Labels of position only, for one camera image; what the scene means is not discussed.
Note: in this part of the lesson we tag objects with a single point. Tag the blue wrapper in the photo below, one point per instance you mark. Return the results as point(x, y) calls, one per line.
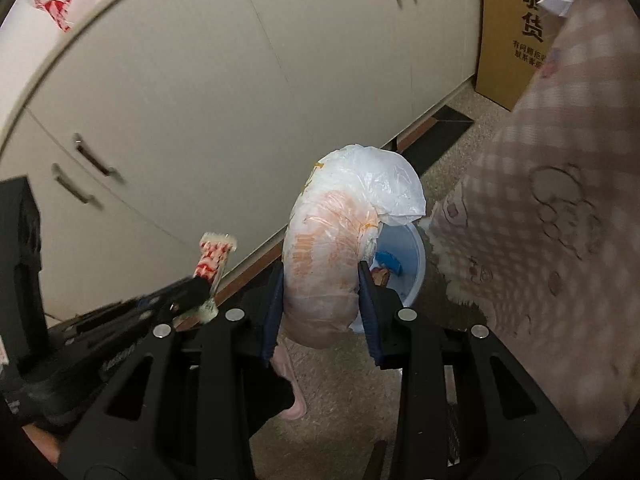
point(390, 261)

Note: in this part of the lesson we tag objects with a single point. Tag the pale blue plastic bin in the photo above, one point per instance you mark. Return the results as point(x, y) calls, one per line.
point(407, 255)

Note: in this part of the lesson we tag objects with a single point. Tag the white cabinet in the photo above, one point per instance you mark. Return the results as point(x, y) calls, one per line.
point(200, 85)

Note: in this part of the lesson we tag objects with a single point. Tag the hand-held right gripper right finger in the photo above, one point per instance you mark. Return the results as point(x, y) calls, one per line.
point(371, 310)

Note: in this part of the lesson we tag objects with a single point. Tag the pink slipper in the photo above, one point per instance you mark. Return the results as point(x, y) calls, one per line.
point(292, 395)

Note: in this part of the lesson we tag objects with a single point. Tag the checked cartoon blanket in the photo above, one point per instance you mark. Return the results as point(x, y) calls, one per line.
point(550, 185)

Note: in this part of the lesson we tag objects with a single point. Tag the white red-print plastic bag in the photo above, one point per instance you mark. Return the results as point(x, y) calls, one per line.
point(50, 10)

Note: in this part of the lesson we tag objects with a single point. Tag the brown cardboard box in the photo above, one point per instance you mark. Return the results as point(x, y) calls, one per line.
point(505, 60)

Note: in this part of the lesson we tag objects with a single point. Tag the white orange plastic bag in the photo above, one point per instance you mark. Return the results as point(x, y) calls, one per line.
point(325, 260)

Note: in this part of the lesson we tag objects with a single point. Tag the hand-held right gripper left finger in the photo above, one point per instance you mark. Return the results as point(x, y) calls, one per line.
point(270, 310)

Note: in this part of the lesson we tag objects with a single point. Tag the brown wrapper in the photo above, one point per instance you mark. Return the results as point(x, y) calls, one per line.
point(381, 276)

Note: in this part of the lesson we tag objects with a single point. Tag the red white snack wrapper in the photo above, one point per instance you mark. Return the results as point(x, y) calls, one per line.
point(212, 257)

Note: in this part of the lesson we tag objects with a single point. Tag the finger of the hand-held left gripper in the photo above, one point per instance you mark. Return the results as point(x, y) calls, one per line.
point(187, 291)

